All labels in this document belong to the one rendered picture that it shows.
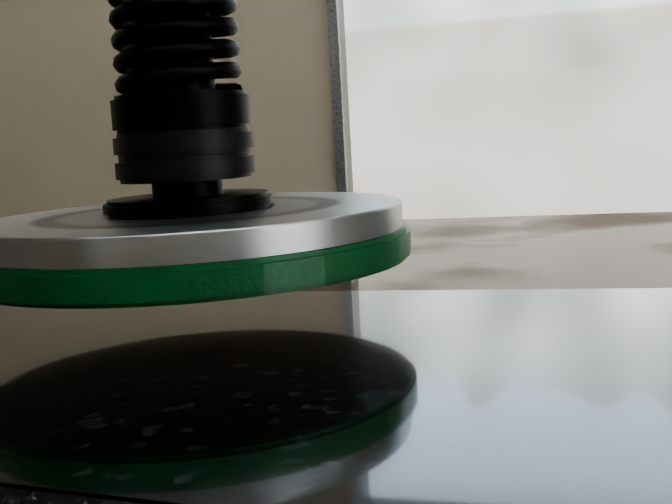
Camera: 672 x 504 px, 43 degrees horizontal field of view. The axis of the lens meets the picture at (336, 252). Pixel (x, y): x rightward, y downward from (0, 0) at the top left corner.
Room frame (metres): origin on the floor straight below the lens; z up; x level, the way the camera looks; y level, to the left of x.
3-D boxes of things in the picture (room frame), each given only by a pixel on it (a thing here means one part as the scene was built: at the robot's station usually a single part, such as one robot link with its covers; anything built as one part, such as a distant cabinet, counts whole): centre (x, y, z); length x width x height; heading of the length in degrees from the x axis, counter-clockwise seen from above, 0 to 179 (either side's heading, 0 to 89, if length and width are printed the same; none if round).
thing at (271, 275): (0.43, 0.07, 0.87); 0.22 x 0.22 x 0.04
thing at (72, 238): (0.43, 0.07, 0.87); 0.21 x 0.21 x 0.01
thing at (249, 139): (0.43, 0.07, 0.91); 0.07 x 0.07 x 0.01
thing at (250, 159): (0.43, 0.07, 0.90); 0.07 x 0.07 x 0.01
